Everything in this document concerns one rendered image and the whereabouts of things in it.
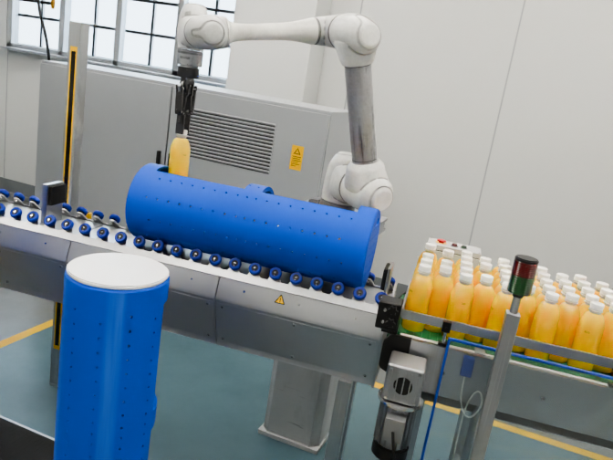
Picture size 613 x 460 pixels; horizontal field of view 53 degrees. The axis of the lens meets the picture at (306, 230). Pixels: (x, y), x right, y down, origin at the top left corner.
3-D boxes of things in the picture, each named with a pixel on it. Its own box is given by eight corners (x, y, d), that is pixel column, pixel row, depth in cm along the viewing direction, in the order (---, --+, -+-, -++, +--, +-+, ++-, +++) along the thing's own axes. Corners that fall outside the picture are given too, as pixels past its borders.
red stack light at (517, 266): (510, 269, 171) (513, 256, 170) (534, 274, 169) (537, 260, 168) (511, 275, 164) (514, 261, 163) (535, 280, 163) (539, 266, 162)
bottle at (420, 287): (415, 322, 206) (427, 266, 201) (428, 332, 199) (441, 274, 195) (397, 323, 203) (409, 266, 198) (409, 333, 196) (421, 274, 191)
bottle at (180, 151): (162, 185, 229) (168, 131, 224) (181, 185, 233) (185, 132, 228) (172, 190, 223) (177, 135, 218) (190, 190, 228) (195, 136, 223)
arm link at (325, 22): (308, 12, 236) (325, 13, 225) (349, 13, 244) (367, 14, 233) (307, 47, 241) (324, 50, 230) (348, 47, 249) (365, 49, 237)
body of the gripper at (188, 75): (184, 65, 222) (181, 91, 225) (173, 64, 214) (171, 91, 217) (203, 68, 221) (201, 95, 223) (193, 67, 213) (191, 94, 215)
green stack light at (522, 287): (505, 286, 172) (510, 269, 171) (529, 291, 170) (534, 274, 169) (506, 293, 166) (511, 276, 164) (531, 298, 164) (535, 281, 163)
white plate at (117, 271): (127, 294, 156) (126, 298, 157) (187, 269, 181) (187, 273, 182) (43, 266, 166) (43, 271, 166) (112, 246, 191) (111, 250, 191)
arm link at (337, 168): (345, 197, 279) (356, 150, 273) (365, 209, 264) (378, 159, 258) (314, 193, 271) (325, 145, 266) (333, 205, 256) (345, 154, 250)
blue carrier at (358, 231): (157, 232, 248) (167, 162, 243) (369, 281, 229) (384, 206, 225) (119, 241, 220) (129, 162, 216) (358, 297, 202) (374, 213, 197)
